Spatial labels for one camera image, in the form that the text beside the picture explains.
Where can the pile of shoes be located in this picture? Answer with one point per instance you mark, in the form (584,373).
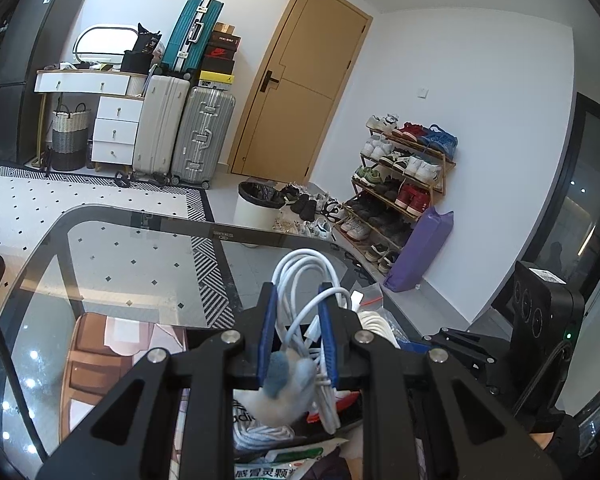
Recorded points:
(310,207)

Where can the black framed glass door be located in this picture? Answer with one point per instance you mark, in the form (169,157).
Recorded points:
(580,185)

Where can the plain black shoe box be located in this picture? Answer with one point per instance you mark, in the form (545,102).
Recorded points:
(217,64)

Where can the patterned rug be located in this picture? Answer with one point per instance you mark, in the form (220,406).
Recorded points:
(80,200)

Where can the white blue sock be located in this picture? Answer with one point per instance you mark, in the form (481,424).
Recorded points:
(280,400)

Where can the person's right forearm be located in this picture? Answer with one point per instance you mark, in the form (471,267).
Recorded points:
(575,440)

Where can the wooden shoe rack with shoes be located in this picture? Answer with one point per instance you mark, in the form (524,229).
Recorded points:
(410,165)

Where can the black paper bag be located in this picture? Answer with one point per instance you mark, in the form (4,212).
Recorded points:
(147,40)

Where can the wall switch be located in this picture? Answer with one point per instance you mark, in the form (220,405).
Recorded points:
(423,92)

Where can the tan wooden door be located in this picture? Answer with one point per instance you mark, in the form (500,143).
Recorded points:
(300,85)

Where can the oval mirror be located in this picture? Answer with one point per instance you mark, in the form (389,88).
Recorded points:
(105,42)

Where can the white trash bin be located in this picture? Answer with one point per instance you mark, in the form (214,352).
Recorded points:
(252,220)

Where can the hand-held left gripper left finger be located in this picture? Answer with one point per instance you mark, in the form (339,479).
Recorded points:
(267,340)

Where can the silver suitcase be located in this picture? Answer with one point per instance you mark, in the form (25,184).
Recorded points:
(202,135)

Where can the bag of white shoelaces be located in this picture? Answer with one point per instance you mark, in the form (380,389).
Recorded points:
(260,435)

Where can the white dresser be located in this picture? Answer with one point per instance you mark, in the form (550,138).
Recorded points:
(115,120)

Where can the green white medicine packet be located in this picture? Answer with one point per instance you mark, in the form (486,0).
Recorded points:
(290,462)

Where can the purple bag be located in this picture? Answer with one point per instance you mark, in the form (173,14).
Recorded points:
(420,250)

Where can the teal suitcase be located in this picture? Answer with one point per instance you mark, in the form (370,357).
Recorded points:
(190,35)

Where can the black case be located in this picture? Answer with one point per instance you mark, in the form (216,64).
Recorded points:
(136,61)

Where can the black red shoe box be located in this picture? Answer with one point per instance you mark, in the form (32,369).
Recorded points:
(222,51)

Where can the black fridge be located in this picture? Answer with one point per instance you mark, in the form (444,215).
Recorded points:
(30,60)

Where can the white suitcase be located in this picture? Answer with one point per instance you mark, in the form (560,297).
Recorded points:
(160,125)

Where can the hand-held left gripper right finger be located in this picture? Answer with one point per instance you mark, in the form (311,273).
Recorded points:
(328,335)

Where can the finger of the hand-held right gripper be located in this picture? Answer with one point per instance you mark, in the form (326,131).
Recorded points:
(460,350)
(475,336)

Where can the brown cardboard box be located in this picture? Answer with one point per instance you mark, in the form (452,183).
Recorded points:
(225,26)

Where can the red white glue packet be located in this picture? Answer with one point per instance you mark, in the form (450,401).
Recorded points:
(347,400)

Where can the woven laundry basket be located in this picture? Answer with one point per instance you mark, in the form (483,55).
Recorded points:
(70,135)

